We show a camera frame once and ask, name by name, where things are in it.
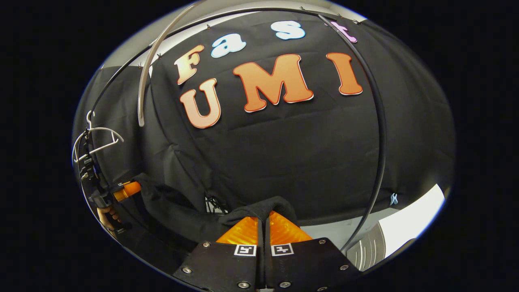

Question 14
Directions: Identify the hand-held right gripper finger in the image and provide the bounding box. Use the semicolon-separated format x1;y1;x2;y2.
264;211;361;292
173;216;264;292

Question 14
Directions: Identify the black clothes rack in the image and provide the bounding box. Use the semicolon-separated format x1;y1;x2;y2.
90;6;388;254

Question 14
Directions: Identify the black backdrop cloth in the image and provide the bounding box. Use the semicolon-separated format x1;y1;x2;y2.
73;10;457;260

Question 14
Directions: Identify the black knit garment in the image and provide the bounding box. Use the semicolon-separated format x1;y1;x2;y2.
134;174;298;244

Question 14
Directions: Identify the grey ribbed object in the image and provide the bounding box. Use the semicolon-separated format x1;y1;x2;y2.
347;231;386;271

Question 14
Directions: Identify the white plastic hanger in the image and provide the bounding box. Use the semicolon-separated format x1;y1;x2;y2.
137;2;203;127
72;110;124;163

